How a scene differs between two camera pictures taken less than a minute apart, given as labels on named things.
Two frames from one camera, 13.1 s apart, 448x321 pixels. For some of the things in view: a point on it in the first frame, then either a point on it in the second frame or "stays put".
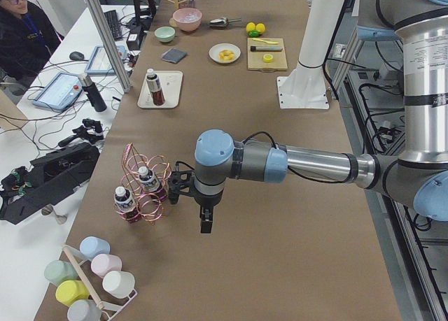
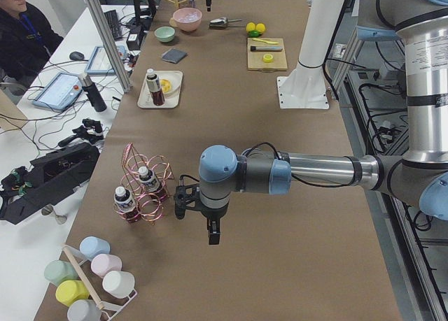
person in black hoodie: [27, 38] stays put
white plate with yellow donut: [225, 52] -> [169, 84]
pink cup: [102, 264] stays put
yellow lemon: [250, 26] stays put
